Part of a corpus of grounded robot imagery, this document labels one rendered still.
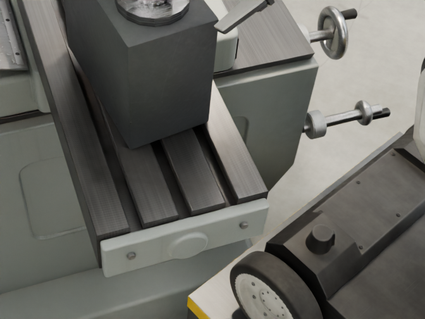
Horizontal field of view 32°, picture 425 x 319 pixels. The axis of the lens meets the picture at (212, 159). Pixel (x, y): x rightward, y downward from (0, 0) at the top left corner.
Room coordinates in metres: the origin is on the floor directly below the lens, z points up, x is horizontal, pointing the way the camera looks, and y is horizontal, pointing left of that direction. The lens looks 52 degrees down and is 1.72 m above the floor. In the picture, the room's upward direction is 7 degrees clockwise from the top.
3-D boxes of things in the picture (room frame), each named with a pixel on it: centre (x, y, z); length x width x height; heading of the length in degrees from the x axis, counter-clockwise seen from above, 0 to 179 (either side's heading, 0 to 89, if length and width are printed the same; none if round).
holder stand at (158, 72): (0.73, 0.12, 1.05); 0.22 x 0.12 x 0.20; 34
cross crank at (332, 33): (1.22, -0.19, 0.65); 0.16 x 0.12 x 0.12; 115
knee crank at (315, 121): (1.11, -0.28, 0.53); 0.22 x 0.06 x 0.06; 115
